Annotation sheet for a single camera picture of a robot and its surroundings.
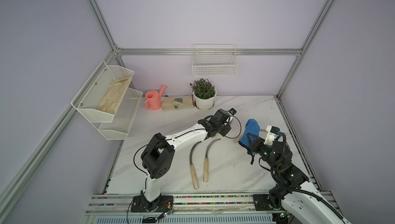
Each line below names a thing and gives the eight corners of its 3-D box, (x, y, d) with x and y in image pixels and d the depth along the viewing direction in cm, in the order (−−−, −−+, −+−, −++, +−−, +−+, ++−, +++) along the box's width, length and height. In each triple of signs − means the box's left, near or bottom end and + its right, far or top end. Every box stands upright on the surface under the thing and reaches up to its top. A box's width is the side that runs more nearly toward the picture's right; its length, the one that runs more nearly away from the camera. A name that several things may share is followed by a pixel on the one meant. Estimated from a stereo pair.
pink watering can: (148, 112, 114) (143, 100, 104) (152, 97, 124) (148, 85, 115) (162, 112, 114) (158, 100, 104) (166, 97, 124) (162, 85, 115)
